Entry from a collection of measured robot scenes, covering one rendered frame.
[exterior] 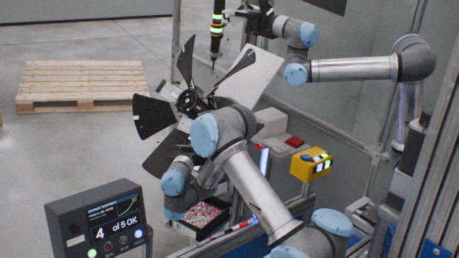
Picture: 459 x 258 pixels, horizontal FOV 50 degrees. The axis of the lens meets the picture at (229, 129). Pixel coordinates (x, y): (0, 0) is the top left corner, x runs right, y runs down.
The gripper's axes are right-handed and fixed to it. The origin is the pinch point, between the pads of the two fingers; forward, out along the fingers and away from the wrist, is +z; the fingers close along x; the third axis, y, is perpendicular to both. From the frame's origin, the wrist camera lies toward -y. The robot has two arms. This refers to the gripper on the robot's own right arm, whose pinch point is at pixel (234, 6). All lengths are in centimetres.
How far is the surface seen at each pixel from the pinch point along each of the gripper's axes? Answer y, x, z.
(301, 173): 65, 14, -33
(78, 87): 153, 111, 267
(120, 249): 57, -74, -24
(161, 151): 64, -18, 18
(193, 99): 43.0, -2.8, 15.0
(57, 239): 50, -88, -15
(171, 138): 59, -13, 17
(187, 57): 33.0, 12.9, 34.5
